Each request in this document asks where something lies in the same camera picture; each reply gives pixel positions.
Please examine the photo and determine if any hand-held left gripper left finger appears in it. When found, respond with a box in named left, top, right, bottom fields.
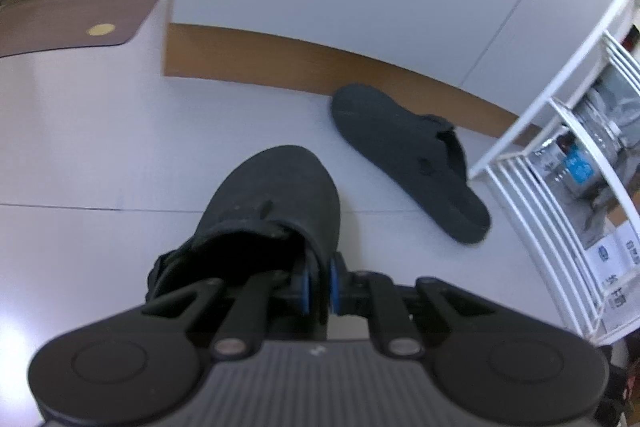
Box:
left=141, top=256, right=316, bottom=356

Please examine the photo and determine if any dark grey mule clog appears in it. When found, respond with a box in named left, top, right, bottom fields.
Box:
left=144, top=145, right=343, bottom=343
left=330, top=83, right=493, bottom=245

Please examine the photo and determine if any pack of water bottles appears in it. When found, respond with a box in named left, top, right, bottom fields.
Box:
left=530, top=72, right=631, bottom=212

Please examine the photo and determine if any brown door mat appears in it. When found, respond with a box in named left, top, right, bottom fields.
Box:
left=0, top=0, right=166, bottom=58

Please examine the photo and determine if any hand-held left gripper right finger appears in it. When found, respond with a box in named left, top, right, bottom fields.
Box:
left=326, top=252, right=482, bottom=358

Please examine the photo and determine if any white milk carton box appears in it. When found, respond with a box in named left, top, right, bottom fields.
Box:
left=580, top=222, right=640, bottom=328

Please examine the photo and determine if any white metal shoe rack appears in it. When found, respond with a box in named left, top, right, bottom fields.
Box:
left=467, top=0, right=640, bottom=344

